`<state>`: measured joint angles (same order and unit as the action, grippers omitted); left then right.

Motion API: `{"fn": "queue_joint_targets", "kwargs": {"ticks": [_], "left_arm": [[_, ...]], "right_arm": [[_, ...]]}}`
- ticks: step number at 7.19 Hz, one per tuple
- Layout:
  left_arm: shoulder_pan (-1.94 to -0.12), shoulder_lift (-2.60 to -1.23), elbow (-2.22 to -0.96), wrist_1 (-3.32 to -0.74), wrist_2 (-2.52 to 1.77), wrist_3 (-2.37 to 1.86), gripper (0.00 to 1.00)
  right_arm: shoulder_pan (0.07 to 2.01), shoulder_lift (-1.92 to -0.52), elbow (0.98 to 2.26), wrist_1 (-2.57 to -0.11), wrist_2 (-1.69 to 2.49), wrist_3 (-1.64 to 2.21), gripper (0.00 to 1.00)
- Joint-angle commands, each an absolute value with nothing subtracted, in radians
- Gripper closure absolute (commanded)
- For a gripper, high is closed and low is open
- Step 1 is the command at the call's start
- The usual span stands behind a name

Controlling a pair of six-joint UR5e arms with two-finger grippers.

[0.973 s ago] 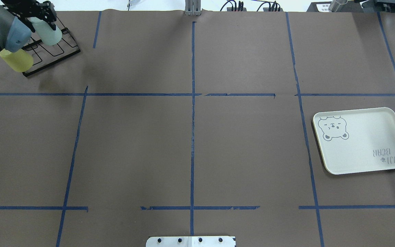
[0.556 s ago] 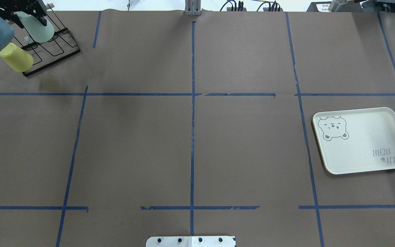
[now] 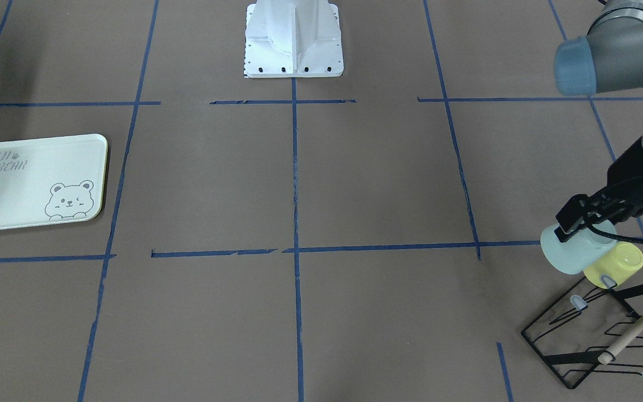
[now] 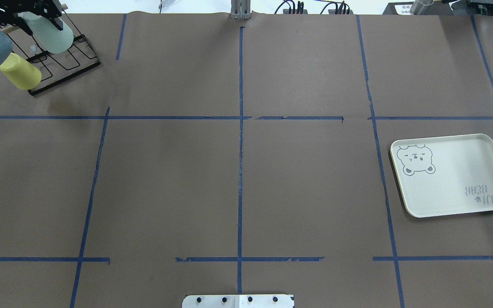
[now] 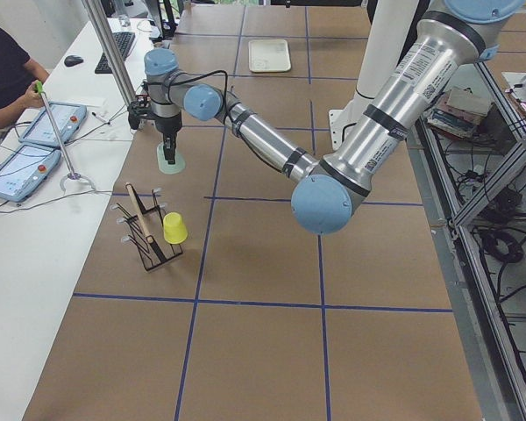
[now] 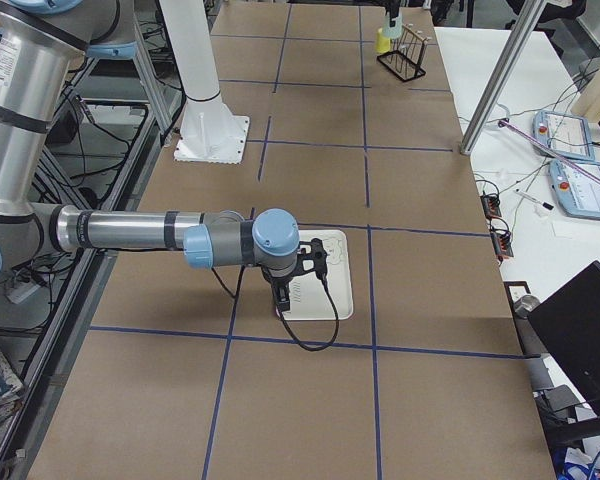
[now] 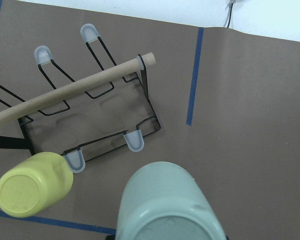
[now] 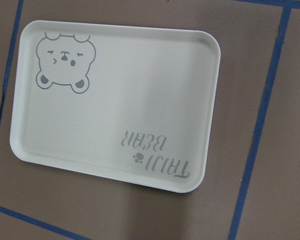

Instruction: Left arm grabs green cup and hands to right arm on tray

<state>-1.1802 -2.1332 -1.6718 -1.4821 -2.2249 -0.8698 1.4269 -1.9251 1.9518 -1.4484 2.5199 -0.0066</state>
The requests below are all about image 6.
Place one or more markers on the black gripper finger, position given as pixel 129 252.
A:
pixel 392 11

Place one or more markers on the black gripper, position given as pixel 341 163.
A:
pixel 274 281

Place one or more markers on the pale green plastic cup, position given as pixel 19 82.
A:
pixel 393 32

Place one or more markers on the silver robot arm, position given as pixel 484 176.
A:
pixel 40 40

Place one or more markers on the cream bear tray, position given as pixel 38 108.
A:
pixel 308 300

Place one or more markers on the yellow plastic cup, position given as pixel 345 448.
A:
pixel 382 43

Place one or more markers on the metal cup on desk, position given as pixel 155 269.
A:
pixel 524 305

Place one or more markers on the upper teach pendant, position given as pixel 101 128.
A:
pixel 566 134

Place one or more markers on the teach pendant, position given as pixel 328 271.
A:
pixel 577 194
pixel 566 134

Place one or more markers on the upper orange black connector box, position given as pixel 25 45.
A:
pixel 491 205

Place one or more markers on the orange black connector box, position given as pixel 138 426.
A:
pixel 491 205
pixel 501 240

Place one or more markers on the lower orange black connector box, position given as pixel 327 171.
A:
pixel 501 240

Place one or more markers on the black marker pen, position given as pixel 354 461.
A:
pixel 543 204

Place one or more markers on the white power strip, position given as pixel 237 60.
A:
pixel 21 291

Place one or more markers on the lower teach pendant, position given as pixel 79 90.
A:
pixel 577 194

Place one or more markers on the black laptop monitor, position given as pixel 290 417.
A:
pixel 568 325

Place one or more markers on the black wire cup rack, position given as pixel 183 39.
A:
pixel 406 55

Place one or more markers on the aluminium frame post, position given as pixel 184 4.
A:
pixel 517 39

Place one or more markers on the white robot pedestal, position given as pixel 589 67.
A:
pixel 209 131

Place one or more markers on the aluminium side frame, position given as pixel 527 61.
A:
pixel 107 166

